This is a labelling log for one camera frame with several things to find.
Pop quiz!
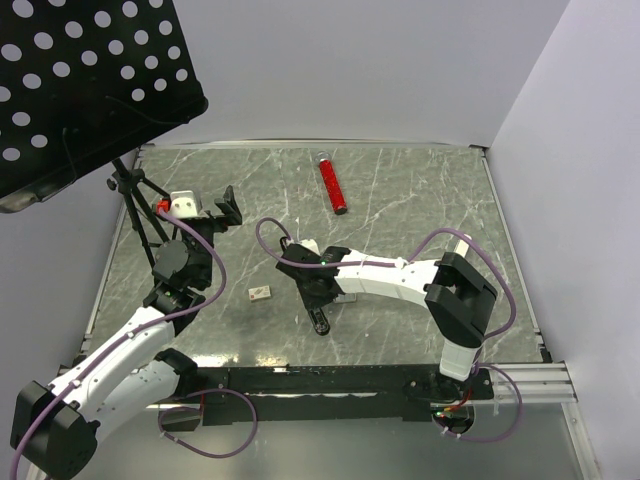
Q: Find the black perforated music stand desk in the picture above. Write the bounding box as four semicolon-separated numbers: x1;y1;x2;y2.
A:
1;1;208;213

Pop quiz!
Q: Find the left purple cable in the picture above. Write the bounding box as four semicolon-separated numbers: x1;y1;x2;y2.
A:
9;212;259;480

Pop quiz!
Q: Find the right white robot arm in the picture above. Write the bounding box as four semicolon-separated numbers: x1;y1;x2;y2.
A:
276;242;497;398

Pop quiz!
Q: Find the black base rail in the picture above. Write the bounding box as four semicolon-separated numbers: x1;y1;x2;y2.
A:
168;364;494;426

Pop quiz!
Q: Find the black stapler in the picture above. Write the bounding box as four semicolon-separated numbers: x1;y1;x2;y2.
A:
307;307;331;336

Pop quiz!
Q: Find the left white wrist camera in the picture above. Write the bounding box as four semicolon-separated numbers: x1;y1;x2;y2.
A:
156;190;205;220

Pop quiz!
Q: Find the red cylindrical tube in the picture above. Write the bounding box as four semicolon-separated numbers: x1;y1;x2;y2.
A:
316;151;348;215

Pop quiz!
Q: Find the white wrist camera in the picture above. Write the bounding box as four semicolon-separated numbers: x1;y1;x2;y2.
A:
156;190;205;220
298;239;320;255

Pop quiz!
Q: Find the white stapler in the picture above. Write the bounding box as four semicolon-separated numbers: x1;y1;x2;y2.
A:
454;240;469;257

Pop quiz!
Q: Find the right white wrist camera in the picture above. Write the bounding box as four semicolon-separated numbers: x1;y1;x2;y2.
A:
298;239;320;255

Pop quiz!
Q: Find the white staple box sleeve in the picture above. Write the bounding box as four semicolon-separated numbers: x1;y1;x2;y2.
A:
248;285;272;302

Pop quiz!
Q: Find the black tripod stand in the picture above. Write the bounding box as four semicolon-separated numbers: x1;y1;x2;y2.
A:
106;158;169;267

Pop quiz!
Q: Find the aluminium frame rail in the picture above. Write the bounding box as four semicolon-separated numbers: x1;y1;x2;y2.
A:
497;363;577;404

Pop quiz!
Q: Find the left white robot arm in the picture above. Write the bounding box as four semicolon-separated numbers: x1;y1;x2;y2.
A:
9;187;242;479

